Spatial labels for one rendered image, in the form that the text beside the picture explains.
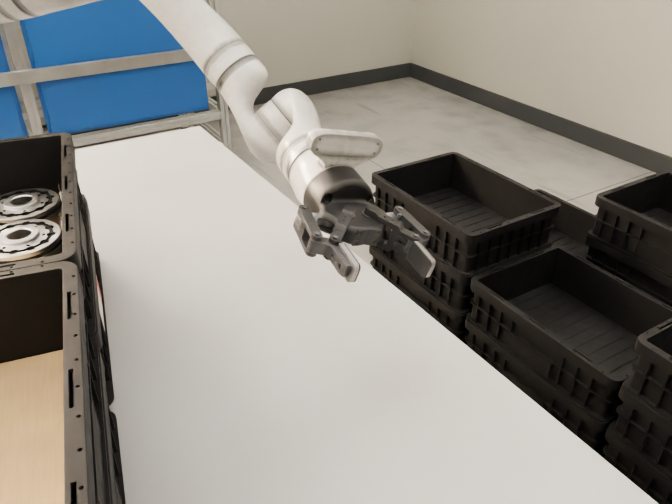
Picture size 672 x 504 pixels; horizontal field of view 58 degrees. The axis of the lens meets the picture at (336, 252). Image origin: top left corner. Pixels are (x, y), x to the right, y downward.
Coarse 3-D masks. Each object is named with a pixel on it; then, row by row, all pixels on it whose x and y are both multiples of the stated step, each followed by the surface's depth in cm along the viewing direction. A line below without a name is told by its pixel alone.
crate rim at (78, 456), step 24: (48, 264) 62; (72, 264) 62; (72, 288) 59; (72, 312) 55; (72, 336) 52; (72, 360) 50; (72, 384) 49; (72, 408) 45; (72, 432) 43; (72, 456) 42; (72, 480) 40
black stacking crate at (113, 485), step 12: (108, 408) 68; (108, 420) 61; (108, 432) 59; (108, 444) 57; (108, 456) 55; (120, 456) 68; (108, 468) 54; (120, 468) 67; (120, 480) 65; (120, 492) 64
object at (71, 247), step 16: (0, 144) 91; (64, 144) 90; (64, 160) 85; (64, 176) 80; (64, 192) 76; (64, 208) 73; (64, 224) 69; (64, 240) 66; (48, 256) 63; (64, 256) 63; (80, 256) 67
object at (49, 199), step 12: (12, 192) 92; (24, 192) 92; (36, 192) 92; (48, 192) 92; (0, 204) 88; (48, 204) 89; (0, 216) 85; (12, 216) 86; (24, 216) 85; (36, 216) 86
